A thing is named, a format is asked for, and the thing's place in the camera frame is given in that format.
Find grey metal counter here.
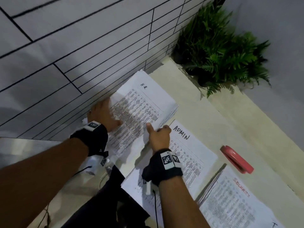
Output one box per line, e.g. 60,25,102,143
0,137,73,169

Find person's right hand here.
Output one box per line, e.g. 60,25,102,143
146,123,172,154

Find person's right forearm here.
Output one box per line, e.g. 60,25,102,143
158,172,211,228

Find person's black clothing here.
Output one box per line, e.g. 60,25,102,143
61,165,153,228

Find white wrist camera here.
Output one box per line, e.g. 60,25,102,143
144,180,159,196
84,155,108,176

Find red stapler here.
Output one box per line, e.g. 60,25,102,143
220,145,254,174

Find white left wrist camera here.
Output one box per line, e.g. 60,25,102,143
84,155,108,176

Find black right wrist camera strap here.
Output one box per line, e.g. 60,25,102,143
142,149,184,186

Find black left wrist camera strap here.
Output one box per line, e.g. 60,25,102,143
70,121,109,157

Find person's left hand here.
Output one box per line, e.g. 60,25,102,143
87,97,124,134

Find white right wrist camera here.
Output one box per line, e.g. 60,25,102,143
144,180,159,196

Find black cable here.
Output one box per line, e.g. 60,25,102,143
73,166,92,176
152,190,159,228

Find person's left forearm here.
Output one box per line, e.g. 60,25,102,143
0,138,90,228

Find black wrist camera strap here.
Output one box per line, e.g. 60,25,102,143
142,149,184,186
70,121,109,157

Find green fern plant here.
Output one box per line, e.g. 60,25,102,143
171,2,272,98

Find printed papers with red heading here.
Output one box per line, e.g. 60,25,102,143
196,164,286,228

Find thick stack of printed papers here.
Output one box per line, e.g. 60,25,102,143
82,70,178,162

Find printed paper with black heading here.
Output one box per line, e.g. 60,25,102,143
121,120,218,219

